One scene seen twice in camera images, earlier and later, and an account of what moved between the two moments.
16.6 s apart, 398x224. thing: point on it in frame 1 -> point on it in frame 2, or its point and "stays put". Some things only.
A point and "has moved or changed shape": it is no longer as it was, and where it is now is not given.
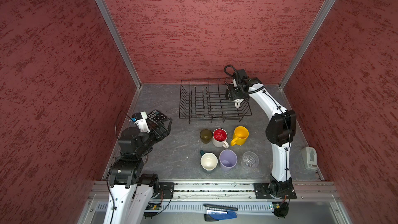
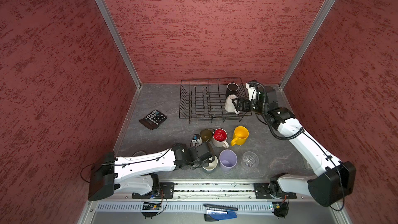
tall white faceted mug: (237, 102) has moved or changed shape
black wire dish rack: (205, 98) stays put
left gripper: (165, 130) -> (204, 163)
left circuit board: (153, 206) stays put
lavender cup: (228, 159) stays put
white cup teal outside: (209, 161) stays put
